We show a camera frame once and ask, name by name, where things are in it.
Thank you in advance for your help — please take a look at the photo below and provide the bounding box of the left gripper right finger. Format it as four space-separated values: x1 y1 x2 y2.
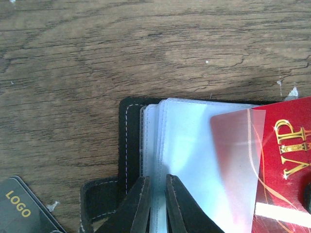
165 174 223 233

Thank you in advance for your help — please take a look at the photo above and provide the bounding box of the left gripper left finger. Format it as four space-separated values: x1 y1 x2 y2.
96 176 151 233

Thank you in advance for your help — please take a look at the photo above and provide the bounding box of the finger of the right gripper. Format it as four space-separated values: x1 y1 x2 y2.
301 181 311 213

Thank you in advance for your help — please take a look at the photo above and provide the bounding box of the red VIP card 840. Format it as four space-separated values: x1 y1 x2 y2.
210 97 311 233

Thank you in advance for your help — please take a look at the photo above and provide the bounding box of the black card holder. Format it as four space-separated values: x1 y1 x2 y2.
79 98 259 233

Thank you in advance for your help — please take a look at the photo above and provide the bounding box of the black VIP card pile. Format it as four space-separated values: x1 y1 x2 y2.
0 176 65 233

